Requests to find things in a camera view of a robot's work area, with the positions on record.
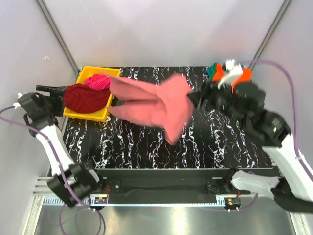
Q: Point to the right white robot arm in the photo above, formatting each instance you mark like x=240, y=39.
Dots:
x=244, y=104

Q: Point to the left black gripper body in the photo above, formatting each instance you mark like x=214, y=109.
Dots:
x=55, y=102

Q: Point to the magenta t shirt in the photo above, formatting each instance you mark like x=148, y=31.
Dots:
x=98, y=82

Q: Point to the yellow plastic bin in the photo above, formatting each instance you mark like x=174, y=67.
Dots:
x=89, y=71

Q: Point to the orange folded t shirt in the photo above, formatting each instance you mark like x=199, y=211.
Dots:
x=216, y=73

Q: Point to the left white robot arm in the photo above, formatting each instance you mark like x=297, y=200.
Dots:
x=56, y=151

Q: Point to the salmon pink t shirt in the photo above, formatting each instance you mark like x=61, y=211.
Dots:
x=165, y=105

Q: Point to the left aluminium corner post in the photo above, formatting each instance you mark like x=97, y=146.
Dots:
x=59, y=38

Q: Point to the dark red t shirt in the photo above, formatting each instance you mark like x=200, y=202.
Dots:
x=83, y=99

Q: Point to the right aluminium corner post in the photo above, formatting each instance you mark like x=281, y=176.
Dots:
x=271, y=30

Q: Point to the aluminium frame rail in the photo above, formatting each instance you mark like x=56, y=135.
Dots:
x=222, y=189

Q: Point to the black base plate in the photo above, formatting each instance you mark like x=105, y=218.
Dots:
x=161, y=186

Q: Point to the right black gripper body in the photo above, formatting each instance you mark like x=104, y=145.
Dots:
x=213, y=98

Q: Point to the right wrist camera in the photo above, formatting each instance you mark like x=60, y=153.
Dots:
x=232, y=71

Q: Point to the aluminium corner post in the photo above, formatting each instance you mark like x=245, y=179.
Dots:
x=271, y=30
x=59, y=38

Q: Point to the green folded t shirt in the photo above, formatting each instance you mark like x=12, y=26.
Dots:
x=212, y=71

